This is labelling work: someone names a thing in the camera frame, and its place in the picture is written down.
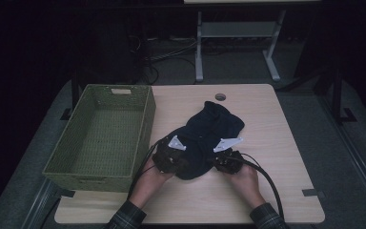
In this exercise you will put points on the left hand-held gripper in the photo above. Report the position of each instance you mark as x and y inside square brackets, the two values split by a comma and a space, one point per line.
[171, 156]

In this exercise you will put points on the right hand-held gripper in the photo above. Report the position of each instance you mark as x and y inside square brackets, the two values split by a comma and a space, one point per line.
[228, 160]

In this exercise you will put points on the dark navy cloth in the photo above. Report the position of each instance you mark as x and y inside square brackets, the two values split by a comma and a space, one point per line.
[203, 133]

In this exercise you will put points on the green woven basket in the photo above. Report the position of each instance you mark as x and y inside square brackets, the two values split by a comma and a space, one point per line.
[105, 140]

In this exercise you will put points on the person's right hand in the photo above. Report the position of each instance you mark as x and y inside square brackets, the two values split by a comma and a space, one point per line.
[246, 184]

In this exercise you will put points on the person's left hand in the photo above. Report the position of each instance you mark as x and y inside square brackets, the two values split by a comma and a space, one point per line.
[149, 184]

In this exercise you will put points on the grey tape strip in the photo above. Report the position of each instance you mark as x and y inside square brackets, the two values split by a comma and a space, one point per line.
[312, 192]

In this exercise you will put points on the black metal stand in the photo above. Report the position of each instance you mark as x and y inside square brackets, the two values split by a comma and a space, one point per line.
[338, 95]

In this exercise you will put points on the metal floor rail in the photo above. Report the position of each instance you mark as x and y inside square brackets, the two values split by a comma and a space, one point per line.
[352, 152]

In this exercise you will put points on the white metal desk frame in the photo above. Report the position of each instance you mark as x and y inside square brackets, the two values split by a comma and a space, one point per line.
[235, 29]

